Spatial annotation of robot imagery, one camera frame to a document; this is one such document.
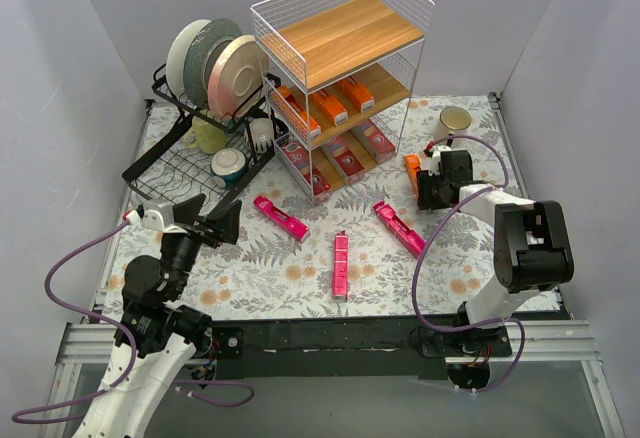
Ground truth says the orange toothpaste box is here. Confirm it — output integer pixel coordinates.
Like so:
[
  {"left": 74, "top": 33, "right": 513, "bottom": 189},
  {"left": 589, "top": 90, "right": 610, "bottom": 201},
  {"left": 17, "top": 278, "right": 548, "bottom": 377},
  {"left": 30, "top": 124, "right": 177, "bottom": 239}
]
[
  {"left": 338, "top": 76, "right": 375, "bottom": 113},
  {"left": 312, "top": 89, "right": 348, "bottom": 126},
  {"left": 403, "top": 154, "right": 422, "bottom": 198},
  {"left": 271, "top": 86, "right": 321, "bottom": 140}
]

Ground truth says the magenta toothpaste box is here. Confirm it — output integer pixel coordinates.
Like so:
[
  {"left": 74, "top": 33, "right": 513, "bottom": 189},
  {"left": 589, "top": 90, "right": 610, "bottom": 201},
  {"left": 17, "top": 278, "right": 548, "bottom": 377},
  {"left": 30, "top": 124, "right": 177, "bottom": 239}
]
[
  {"left": 253, "top": 195, "right": 310, "bottom": 243},
  {"left": 373, "top": 201, "right": 425, "bottom": 258},
  {"left": 332, "top": 230, "right": 349, "bottom": 302}
]

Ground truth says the red 3D toothpaste box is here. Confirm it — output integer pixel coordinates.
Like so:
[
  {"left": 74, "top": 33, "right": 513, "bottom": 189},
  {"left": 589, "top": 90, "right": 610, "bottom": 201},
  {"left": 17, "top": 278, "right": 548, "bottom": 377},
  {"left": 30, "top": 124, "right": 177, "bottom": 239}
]
[
  {"left": 321, "top": 135, "right": 365, "bottom": 185},
  {"left": 278, "top": 140, "right": 331, "bottom": 204},
  {"left": 351, "top": 119, "right": 396, "bottom": 164}
]

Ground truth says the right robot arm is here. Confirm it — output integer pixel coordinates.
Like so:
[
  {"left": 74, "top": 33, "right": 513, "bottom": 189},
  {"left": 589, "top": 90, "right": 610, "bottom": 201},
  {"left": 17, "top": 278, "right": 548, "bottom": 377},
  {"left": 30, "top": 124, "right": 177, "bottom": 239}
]
[{"left": 413, "top": 145, "right": 574, "bottom": 357}]

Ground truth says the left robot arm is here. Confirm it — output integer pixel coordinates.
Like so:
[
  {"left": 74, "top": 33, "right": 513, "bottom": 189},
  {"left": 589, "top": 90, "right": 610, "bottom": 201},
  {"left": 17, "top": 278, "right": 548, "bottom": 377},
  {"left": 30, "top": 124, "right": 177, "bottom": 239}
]
[{"left": 75, "top": 194, "right": 244, "bottom": 437}]

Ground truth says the floral patterned table mat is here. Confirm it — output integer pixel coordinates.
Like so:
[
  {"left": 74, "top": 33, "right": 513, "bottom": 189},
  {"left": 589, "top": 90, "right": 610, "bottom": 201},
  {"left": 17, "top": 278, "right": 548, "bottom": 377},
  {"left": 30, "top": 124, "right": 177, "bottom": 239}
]
[{"left": 101, "top": 95, "right": 560, "bottom": 323}]

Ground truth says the white and teal bowl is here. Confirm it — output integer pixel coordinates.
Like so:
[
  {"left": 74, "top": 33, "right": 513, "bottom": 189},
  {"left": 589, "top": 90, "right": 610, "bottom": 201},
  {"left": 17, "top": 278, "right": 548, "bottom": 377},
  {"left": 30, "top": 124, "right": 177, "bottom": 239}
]
[{"left": 210, "top": 148, "right": 248, "bottom": 189}]

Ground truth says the pale yellow mug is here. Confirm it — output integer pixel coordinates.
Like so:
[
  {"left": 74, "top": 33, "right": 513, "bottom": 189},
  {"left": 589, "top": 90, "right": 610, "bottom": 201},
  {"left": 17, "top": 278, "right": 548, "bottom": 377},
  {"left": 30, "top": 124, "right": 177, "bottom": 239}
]
[{"left": 184, "top": 116, "right": 227, "bottom": 155}]

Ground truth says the white upside-down cup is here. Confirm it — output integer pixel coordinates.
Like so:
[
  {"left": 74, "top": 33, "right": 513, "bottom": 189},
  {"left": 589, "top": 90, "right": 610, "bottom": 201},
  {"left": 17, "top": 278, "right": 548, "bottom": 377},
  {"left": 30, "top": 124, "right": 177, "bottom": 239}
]
[{"left": 249, "top": 118, "right": 274, "bottom": 154}]

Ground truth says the cream white plate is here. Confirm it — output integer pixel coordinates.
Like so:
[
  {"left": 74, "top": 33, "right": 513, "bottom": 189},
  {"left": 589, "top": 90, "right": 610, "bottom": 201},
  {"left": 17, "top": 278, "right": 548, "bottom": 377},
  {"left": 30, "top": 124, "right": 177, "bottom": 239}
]
[{"left": 166, "top": 19, "right": 210, "bottom": 97}]

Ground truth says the pink and cream plate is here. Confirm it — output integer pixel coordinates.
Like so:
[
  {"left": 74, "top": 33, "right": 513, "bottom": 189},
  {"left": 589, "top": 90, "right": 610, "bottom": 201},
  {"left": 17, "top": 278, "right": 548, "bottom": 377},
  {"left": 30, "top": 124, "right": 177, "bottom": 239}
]
[{"left": 208, "top": 35, "right": 269, "bottom": 123}]

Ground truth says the grey green patterned plate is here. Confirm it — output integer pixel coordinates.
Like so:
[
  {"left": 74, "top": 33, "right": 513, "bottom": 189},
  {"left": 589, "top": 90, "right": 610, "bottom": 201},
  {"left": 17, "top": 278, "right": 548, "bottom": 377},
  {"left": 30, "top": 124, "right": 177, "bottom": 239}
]
[{"left": 183, "top": 18, "right": 242, "bottom": 108}]

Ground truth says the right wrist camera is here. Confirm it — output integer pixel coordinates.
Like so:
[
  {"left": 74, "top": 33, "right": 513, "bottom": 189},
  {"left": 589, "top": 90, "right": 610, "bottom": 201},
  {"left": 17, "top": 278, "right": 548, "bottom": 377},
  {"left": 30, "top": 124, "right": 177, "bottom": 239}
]
[{"left": 419, "top": 142, "right": 452, "bottom": 176}]

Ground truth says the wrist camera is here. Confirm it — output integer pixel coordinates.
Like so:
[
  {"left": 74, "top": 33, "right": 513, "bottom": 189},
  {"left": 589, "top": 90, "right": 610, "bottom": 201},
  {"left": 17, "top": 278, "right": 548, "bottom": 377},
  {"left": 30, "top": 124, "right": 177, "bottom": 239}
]
[
  {"left": 419, "top": 142, "right": 452, "bottom": 176},
  {"left": 123, "top": 199, "right": 173, "bottom": 232}
]

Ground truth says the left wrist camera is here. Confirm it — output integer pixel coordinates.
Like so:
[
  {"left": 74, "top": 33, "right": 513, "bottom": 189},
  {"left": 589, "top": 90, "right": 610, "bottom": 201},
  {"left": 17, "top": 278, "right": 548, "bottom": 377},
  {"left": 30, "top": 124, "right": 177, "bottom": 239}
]
[{"left": 123, "top": 199, "right": 173, "bottom": 232}]

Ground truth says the black wire dish rack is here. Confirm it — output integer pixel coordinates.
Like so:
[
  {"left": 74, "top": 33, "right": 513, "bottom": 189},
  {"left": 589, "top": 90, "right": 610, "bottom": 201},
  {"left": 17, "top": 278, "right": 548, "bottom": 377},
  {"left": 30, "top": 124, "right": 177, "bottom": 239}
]
[{"left": 122, "top": 65, "right": 288, "bottom": 212}]

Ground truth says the cream mug black handle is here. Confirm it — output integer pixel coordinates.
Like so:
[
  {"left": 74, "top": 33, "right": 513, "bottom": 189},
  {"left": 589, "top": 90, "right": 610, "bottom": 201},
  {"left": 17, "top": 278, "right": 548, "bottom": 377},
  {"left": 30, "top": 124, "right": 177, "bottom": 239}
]
[{"left": 434, "top": 106, "right": 472, "bottom": 147}]

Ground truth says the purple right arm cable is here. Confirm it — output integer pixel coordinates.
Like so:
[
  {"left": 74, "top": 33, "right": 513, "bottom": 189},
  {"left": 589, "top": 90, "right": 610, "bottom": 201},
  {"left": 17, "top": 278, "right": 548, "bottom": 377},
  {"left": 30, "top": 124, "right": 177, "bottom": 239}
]
[{"left": 412, "top": 134, "right": 526, "bottom": 394}]

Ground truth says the white wire three-tier shelf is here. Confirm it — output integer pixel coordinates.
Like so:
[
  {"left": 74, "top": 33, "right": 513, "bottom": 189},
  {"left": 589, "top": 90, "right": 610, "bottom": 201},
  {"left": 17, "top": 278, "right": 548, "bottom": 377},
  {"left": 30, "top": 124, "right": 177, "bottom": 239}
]
[{"left": 250, "top": 0, "right": 434, "bottom": 194}]

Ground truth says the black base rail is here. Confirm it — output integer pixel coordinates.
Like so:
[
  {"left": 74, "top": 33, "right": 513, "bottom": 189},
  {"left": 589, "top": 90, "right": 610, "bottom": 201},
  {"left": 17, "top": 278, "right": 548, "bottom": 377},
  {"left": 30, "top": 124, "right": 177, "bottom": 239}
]
[{"left": 212, "top": 315, "right": 512, "bottom": 380}]

